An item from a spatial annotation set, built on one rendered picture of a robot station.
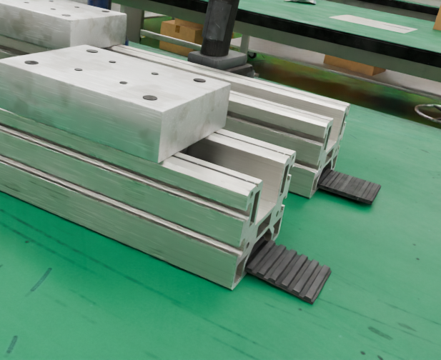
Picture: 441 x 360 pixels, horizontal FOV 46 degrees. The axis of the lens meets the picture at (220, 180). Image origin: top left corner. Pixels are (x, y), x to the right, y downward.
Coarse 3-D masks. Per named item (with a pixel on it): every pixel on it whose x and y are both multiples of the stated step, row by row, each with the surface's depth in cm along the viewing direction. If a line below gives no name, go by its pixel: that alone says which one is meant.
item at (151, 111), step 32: (0, 64) 41; (32, 64) 41; (64, 64) 42; (96, 64) 44; (128, 64) 45; (160, 64) 47; (0, 96) 42; (32, 96) 40; (64, 96) 39; (96, 96) 37; (128, 96) 37; (160, 96) 38; (192, 96) 39; (224, 96) 44; (64, 128) 40; (96, 128) 38; (128, 128) 37; (160, 128) 36; (192, 128) 40; (160, 160) 37
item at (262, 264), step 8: (264, 248) 43; (272, 248) 44; (280, 248) 43; (256, 256) 42; (264, 256) 42; (272, 256) 42; (280, 256) 43; (248, 264) 40; (256, 264) 41; (264, 264) 41; (272, 264) 41; (248, 272) 40; (256, 272) 40; (264, 272) 40
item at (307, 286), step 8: (312, 264) 42; (304, 272) 41; (312, 272) 41; (320, 272) 42; (328, 272) 42; (296, 280) 40; (304, 280) 40; (312, 280) 41; (320, 280) 41; (296, 288) 39; (304, 288) 40; (312, 288) 40; (320, 288) 40; (304, 296) 39; (312, 296) 39
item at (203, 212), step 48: (0, 144) 45; (48, 144) 44; (96, 144) 40; (192, 144) 44; (240, 144) 43; (48, 192) 44; (96, 192) 43; (144, 192) 39; (192, 192) 38; (240, 192) 35; (144, 240) 41; (192, 240) 39; (240, 240) 37
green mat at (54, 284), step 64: (384, 128) 81; (0, 192) 47; (320, 192) 56; (384, 192) 59; (0, 256) 39; (64, 256) 40; (128, 256) 41; (320, 256) 45; (384, 256) 46; (0, 320) 33; (64, 320) 34; (128, 320) 34; (192, 320) 35; (256, 320) 36; (320, 320) 37; (384, 320) 38
